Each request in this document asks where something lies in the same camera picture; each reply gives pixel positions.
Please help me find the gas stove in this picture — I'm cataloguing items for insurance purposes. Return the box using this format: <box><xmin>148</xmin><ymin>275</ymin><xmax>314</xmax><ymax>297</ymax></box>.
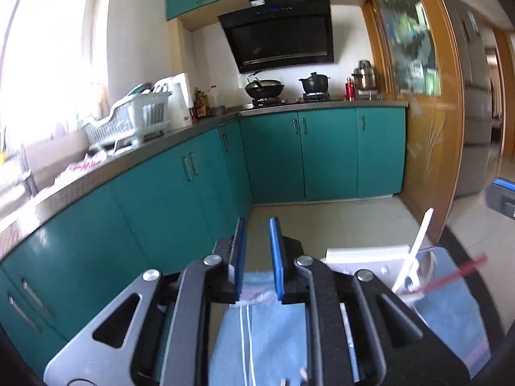
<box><xmin>251</xmin><ymin>92</ymin><xmax>343</xmax><ymax>108</ymax></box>

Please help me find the black range hood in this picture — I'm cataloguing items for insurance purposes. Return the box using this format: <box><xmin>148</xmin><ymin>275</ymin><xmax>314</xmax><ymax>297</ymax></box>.
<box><xmin>218</xmin><ymin>0</ymin><xmax>335</xmax><ymax>75</ymax></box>

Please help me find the white countertop appliance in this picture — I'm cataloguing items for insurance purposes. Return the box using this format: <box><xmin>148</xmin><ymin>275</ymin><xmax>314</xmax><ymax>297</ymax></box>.
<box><xmin>155</xmin><ymin>73</ymin><xmax>194</xmax><ymax>133</ymax></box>

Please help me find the grey refrigerator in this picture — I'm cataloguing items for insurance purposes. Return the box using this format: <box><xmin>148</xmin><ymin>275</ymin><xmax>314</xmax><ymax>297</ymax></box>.
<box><xmin>440</xmin><ymin>0</ymin><xmax>494</xmax><ymax>198</ymax></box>

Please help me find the steel stockpot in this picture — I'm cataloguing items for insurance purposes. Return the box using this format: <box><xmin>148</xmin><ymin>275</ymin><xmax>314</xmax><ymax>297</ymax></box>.
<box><xmin>351</xmin><ymin>60</ymin><xmax>381</xmax><ymax>100</ymax></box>

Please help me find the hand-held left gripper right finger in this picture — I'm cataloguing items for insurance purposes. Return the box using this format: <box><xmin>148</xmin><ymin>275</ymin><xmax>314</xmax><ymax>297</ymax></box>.
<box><xmin>269</xmin><ymin>217</ymin><xmax>471</xmax><ymax>386</ymax></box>

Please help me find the wooden framed glass sliding door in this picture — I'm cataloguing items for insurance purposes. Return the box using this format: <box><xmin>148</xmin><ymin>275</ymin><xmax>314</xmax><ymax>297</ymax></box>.
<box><xmin>361</xmin><ymin>0</ymin><xmax>466</xmax><ymax>243</ymax></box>

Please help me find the white spoon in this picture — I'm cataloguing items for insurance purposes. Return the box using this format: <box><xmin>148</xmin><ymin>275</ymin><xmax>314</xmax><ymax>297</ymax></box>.
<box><xmin>392</xmin><ymin>208</ymin><xmax>435</xmax><ymax>296</ymax></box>

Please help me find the grey kitchen countertop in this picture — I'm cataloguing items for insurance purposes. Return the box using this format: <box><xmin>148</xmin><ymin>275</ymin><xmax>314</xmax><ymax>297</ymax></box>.
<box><xmin>0</xmin><ymin>98</ymin><xmax>409</xmax><ymax>258</ymax></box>

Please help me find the teal base cabinet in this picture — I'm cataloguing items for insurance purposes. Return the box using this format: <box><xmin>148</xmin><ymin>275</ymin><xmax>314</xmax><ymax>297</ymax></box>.
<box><xmin>240</xmin><ymin>106</ymin><xmax>407</xmax><ymax>206</ymax></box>
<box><xmin>0</xmin><ymin>123</ymin><xmax>254</xmax><ymax>381</ymax></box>

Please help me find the kitchen window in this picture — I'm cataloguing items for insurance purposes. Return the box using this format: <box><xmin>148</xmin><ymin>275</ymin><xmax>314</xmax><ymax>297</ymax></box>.
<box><xmin>0</xmin><ymin>0</ymin><xmax>111</xmax><ymax>161</ymax></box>

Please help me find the white slotted utensil basket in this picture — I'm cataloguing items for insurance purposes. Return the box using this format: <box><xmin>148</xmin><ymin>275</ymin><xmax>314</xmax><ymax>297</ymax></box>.
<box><xmin>324</xmin><ymin>244</ymin><xmax>437</xmax><ymax>304</ymax></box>

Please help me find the white oil bottle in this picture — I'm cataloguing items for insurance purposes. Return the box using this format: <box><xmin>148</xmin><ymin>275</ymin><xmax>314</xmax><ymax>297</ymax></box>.
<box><xmin>209</xmin><ymin>85</ymin><xmax>226</xmax><ymax>110</ymax></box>

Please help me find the black wok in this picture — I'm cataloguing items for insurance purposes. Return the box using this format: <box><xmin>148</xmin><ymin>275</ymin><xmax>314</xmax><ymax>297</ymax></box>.
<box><xmin>245</xmin><ymin>71</ymin><xmax>286</xmax><ymax>100</ymax></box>

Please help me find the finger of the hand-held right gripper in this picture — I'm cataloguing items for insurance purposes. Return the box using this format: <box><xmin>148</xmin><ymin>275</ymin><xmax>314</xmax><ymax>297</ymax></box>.
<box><xmin>485</xmin><ymin>177</ymin><xmax>515</xmax><ymax>221</ymax></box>

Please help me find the black lidded pot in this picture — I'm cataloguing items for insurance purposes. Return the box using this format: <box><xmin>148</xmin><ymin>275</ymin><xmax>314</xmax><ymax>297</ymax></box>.
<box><xmin>298</xmin><ymin>71</ymin><xmax>331</xmax><ymax>94</ymax></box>

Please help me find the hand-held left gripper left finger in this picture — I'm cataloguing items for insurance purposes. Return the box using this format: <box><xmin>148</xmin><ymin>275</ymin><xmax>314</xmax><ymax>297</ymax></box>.
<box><xmin>43</xmin><ymin>217</ymin><xmax>248</xmax><ymax>386</ymax></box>

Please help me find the blue striped cloth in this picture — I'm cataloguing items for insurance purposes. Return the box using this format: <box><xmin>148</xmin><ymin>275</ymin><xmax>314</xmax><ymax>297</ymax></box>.
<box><xmin>209</xmin><ymin>247</ymin><xmax>493</xmax><ymax>386</ymax></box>

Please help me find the red straw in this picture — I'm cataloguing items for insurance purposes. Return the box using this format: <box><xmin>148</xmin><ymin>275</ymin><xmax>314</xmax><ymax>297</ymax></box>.
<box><xmin>420</xmin><ymin>253</ymin><xmax>488</xmax><ymax>293</ymax></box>

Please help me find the steel faucet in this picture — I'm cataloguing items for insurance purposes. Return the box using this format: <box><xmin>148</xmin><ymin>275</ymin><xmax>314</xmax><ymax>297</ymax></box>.
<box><xmin>15</xmin><ymin>141</ymin><xmax>40</xmax><ymax>198</ymax></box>

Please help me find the white dish rack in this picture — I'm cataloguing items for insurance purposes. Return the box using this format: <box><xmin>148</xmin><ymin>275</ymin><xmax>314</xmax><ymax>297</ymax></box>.
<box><xmin>82</xmin><ymin>82</ymin><xmax>173</xmax><ymax>156</ymax></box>

